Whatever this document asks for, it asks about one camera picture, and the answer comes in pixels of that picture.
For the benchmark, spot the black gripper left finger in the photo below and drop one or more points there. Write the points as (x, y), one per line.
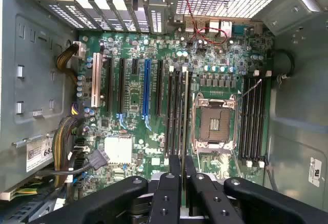
(164, 203)

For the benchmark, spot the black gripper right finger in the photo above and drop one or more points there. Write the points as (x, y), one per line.
(217, 206)

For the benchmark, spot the black RAM slot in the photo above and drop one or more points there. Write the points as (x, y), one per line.
(175, 111)
(249, 121)
(189, 111)
(254, 121)
(168, 111)
(182, 98)
(243, 121)
(260, 121)

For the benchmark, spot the blue expansion slot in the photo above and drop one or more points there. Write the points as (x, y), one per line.
(146, 90)

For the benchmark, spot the long black expansion slot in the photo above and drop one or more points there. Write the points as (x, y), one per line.
(121, 88)
(109, 85)
(159, 88)

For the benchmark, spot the short black expansion slot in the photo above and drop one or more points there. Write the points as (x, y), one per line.
(134, 66)

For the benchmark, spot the white expansion slot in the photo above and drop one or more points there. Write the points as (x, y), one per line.
(96, 80)

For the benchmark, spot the perforated metal slot cover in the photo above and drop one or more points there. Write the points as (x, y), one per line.
(119, 17)
(156, 20)
(82, 16)
(61, 13)
(101, 16)

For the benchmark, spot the silver chipset heatsink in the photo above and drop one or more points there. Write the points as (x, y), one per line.
(118, 149)

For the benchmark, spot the silver CPU socket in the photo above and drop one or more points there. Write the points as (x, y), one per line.
(215, 122)

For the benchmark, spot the white certification label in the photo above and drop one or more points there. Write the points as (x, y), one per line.
(315, 171)

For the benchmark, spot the green motherboard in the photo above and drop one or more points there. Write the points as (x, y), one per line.
(138, 90)

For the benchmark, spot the grey metal PC case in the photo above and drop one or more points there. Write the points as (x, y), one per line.
(294, 111)

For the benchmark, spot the white barcode label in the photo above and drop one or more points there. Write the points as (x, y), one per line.
(38, 156)

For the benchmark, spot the blue rear port connector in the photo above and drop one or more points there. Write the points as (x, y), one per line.
(237, 29)

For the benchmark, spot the silver rear port block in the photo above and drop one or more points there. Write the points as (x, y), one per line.
(215, 26)

